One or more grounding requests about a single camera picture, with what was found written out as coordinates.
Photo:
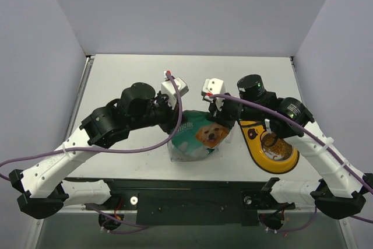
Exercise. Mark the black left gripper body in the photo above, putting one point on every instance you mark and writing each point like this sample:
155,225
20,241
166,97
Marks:
173,118

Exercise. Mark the green white dog food bag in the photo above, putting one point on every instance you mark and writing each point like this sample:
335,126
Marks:
198,136

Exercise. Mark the clear plastic scoop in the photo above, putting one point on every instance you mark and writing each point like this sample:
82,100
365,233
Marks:
229,137

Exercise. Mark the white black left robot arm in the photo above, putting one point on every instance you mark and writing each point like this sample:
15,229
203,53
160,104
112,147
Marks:
44,187

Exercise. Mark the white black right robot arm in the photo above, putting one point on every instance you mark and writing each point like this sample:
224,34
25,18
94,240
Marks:
340,191

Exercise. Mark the yellow double bowl feeder tray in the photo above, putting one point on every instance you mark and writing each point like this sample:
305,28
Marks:
253,132

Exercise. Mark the near steel bowl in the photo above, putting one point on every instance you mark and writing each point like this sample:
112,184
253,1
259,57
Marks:
278,158

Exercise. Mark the brown kibble in near bowl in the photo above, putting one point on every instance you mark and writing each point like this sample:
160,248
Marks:
275,145

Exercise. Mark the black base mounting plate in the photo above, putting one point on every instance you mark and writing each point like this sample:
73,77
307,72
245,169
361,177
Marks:
193,203

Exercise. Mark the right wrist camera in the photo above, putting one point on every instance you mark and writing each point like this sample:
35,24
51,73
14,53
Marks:
213,86

